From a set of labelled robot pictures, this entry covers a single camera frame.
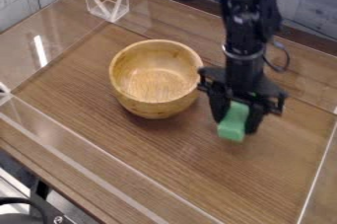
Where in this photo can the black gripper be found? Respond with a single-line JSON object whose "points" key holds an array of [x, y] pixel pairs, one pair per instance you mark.
{"points": [[262, 94]]}

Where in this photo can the black table leg bracket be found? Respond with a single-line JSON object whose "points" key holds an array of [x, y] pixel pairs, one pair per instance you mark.
{"points": [[39, 196]]}

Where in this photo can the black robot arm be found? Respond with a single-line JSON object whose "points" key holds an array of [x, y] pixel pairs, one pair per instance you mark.
{"points": [[252, 21]]}

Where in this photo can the wooden bowl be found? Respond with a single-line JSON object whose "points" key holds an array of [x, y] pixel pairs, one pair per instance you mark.
{"points": [[154, 77]]}

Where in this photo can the green rectangular stick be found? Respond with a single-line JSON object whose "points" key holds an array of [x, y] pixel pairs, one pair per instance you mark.
{"points": [[231, 127]]}

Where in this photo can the clear acrylic enclosure wall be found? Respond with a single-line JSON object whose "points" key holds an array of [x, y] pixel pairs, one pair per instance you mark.
{"points": [[138, 171]]}

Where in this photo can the clear acrylic corner bracket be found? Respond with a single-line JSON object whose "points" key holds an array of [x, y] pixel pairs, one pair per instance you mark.
{"points": [[107, 9]]}

